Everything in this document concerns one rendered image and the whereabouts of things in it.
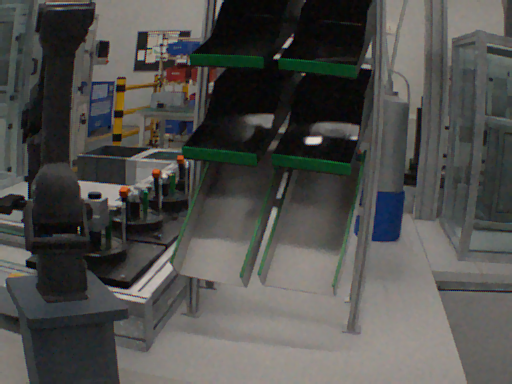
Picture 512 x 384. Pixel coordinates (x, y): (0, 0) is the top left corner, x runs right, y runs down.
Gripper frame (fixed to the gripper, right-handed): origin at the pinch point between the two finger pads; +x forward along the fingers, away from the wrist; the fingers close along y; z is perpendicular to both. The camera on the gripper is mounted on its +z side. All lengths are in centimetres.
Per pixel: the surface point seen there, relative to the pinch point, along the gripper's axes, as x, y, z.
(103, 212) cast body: -0.3, -4.2, 20.9
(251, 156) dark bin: -14.9, -33.9, 10.6
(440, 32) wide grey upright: -52, -86, 126
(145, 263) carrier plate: 8.5, -13.6, 20.1
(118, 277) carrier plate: 8.6, -11.2, 10.1
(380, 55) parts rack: -34, -55, 23
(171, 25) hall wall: -114, 280, 1081
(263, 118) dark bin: -19.8, -33.7, 25.6
